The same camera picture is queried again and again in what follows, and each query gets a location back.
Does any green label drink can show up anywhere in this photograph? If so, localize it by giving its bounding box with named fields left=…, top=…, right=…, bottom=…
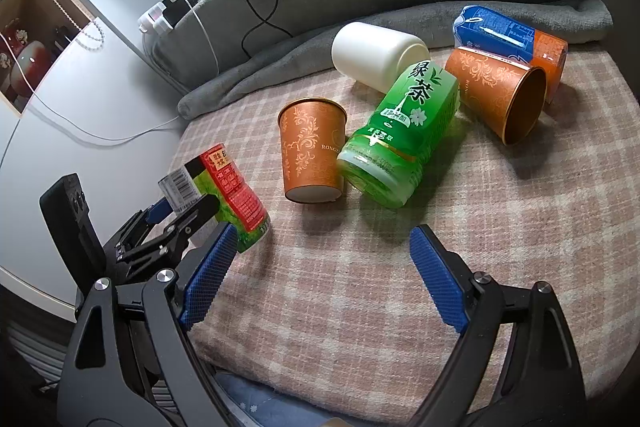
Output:
left=158, top=143, right=270, bottom=253

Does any orange paper cup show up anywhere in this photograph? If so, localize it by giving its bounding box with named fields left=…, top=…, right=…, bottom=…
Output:
left=278, top=98, right=347, bottom=204
left=445, top=46, right=547, bottom=146

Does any red white vase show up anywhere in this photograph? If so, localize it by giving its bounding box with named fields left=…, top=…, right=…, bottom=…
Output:
left=0, top=18, right=52, bottom=102

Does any blue orange drink carton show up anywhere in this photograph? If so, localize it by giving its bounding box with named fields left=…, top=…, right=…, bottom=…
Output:
left=452, top=4, right=568, bottom=103

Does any checkered table cloth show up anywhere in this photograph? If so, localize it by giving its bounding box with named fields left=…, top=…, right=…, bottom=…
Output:
left=172, top=46, right=639, bottom=424

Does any green tea bottle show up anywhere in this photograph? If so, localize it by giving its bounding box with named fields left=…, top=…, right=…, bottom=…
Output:
left=337, top=60, right=459, bottom=208

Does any white cable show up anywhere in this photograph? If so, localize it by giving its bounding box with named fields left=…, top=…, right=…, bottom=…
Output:
left=0, top=0, right=222, bottom=148

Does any white plastic cup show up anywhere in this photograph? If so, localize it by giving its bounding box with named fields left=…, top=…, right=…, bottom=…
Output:
left=331, top=22, right=431, bottom=93

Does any black power adapter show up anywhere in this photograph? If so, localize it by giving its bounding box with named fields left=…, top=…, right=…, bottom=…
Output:
left=162, top=0, right=194, bottom=28

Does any white cabinet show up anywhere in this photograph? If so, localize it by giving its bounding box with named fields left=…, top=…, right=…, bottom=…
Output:
left=1, top=0, right=186, bottom=321

